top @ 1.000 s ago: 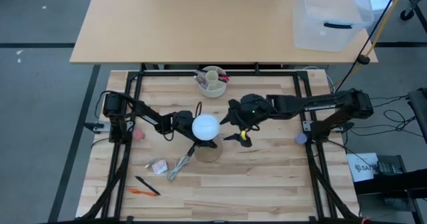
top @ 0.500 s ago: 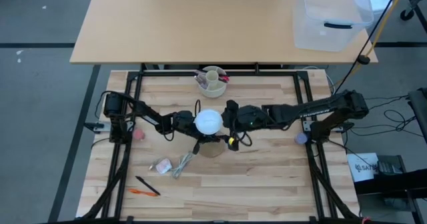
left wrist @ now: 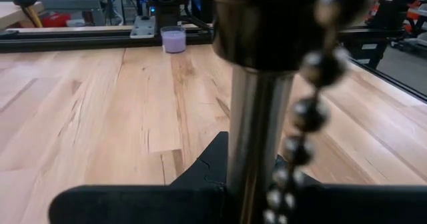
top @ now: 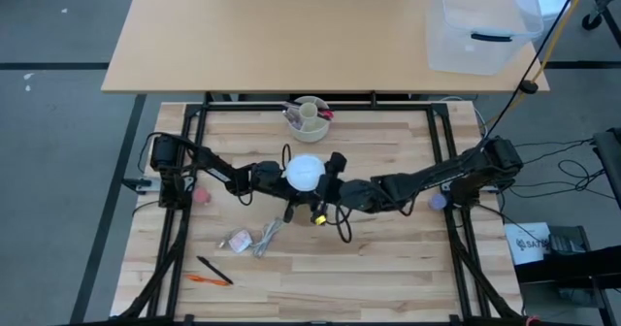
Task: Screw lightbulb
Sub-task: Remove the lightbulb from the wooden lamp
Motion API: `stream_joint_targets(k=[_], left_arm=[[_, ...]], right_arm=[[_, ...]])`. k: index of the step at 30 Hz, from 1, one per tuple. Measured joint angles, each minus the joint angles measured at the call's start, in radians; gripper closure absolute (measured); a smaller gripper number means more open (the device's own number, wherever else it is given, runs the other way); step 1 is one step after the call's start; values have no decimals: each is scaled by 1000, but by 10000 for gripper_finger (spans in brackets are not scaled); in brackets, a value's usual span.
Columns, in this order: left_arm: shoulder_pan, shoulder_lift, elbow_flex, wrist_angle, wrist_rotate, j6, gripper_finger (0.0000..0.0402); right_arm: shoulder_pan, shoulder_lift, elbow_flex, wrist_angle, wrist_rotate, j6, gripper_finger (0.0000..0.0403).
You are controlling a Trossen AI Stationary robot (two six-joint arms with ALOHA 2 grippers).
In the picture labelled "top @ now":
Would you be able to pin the beige desk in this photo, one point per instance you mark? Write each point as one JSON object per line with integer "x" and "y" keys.
{"x": 267, "y": 35}

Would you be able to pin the black side cabinet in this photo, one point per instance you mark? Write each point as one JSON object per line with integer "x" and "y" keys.
{"x": 611, "y": 161}

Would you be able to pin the yellow pole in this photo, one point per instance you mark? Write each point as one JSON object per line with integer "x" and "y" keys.
{"x": 559, "y": 32}

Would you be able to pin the white round bin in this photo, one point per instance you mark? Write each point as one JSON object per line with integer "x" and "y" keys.
{"x": 553, "y": 1}

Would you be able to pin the white reflector lightbulb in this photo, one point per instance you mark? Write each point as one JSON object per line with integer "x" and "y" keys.
{"x": 305, "y": 172}

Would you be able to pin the black caster stand leg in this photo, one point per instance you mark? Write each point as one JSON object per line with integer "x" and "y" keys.
{"x": 592, "y": 22}

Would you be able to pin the clear plastic storage box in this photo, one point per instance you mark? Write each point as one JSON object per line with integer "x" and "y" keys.
{"x": 475, "y": 54}

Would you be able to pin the orange pen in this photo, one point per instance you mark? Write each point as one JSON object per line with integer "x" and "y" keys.
{"x": 206, "y": 280}

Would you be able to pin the purple pen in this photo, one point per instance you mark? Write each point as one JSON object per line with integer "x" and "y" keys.
{"x": 292, "y": 118}

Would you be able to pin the black marker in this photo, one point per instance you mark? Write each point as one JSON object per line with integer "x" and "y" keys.
{"x": 292, "y": 106}

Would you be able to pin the black keyboard device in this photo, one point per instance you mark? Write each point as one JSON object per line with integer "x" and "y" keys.
{"x": 567, "y": 241}

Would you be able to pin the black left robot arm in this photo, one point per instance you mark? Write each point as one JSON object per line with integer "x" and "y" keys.
{"x": 228, "y": 173}

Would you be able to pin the yellow tape tag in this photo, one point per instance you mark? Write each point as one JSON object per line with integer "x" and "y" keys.
{"x": 320, "y": 218}

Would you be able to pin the black side table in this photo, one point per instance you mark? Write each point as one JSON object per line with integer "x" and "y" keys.
{"x": 572, "y": 270}

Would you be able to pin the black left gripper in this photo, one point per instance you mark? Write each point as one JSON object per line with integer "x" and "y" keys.
{"x": 287, "y": 197}

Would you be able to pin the white printed paper bag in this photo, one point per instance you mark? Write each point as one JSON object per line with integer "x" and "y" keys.
{"x": 526, "y": 243}

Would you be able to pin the clear bag with pink card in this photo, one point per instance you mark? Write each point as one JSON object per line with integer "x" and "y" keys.
{"x": 240, "y": 241}

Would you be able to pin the black aluminium table frame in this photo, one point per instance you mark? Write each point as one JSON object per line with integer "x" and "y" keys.
{"x": 315, "y": 107}

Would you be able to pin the black round pole foot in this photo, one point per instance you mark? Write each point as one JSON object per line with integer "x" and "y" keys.
{"x": 529, "y": 87}

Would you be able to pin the red pen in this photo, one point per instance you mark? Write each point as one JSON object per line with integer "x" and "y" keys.
{"x": 326, "y": 115}

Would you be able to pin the beige round desk organizer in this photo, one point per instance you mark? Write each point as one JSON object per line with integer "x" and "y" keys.
{"x": 310, "y": 132}

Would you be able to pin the silver mounting bracket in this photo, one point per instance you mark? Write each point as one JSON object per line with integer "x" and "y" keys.
{"x": 140, "y": 184}

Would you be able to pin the red small object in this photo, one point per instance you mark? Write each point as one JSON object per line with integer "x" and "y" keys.
{"x": 532, "y": 321}

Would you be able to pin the black pen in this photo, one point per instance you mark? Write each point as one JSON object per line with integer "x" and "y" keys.
{"x": 213, "y": 269}

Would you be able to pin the pink small cup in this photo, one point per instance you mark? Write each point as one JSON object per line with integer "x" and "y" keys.
{"x": 201, "y": 196}

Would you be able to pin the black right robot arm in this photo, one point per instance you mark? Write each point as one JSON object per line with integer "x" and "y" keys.
{"x": 436, "y": 173}

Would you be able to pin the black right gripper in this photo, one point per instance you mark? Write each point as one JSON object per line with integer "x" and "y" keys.
{"x": 335, "y": 190}

